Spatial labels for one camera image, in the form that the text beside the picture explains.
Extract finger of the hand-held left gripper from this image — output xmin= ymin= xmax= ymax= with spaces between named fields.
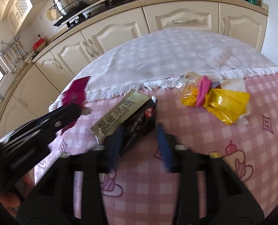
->
xmin=35 ymin=103 xmax=83 ymax=134

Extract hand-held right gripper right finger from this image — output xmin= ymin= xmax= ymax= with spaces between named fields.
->
xmin=156 ymin=123 xmax=265 ymax=225

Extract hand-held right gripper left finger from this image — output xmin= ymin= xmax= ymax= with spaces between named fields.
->
xmin=16 ymin=124 xmax=125 ymax=225

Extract magenta wrapper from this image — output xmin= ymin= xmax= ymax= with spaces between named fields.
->
xmin=59 ymin=76 xmax=92 ymax=135

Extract black snack wrapper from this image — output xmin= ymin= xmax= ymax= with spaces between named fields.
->
xmin=119 ymin=96 xmax=158 ymax=156

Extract person's left hand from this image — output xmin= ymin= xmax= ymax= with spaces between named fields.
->
xmin=0 ymin=175 xmax=35 ymax=212

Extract olive gold snack wrapper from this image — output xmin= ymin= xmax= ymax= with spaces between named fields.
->
xmin=91 ymin=91 xmax=153 ymax=146

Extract pink checked tablecloth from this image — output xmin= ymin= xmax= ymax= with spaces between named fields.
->
xmin=33 ymin=71 xmax=278 ymax=225

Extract small yellow cellophane wrapper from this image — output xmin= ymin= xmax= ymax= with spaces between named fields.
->
xmin=180 ymin=71 xmax=201 ymax=108

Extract pink wrapper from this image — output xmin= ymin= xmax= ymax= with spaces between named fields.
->
xmin=195 ymin=75 xmax=213 ymax=108

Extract red container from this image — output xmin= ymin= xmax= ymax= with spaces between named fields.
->
xmin=32 ymin=37 xmax=47 ymax=52

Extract white fringed checked cloth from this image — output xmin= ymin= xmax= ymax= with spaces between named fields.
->
xmin=49 ymin=29 xmax=278 ymax=112

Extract cream base cabinet run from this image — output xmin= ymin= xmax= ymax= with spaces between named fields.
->
xmin=0 ymin=1 xmax=269 ymax=134

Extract round perforated cream plate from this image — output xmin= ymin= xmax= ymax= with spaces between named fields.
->
xmin=46 ymin=6 xmax=60 ymax=26

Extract black gas stove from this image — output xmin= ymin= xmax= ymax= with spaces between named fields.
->
xmin=53 ymin=0 xmax=135 ymax=30

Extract stacked steel pots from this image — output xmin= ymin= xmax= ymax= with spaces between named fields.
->
xmin=52 ymin=0 xmax=88 ymax=17

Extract wall utensil rack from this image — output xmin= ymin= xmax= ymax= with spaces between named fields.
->
xmin=0 ymin=34 xmax=28 ymax=64

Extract cream lattice wall cabinet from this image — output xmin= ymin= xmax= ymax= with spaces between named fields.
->
xmin=0 ymin=0 xmax=34 ymax=36

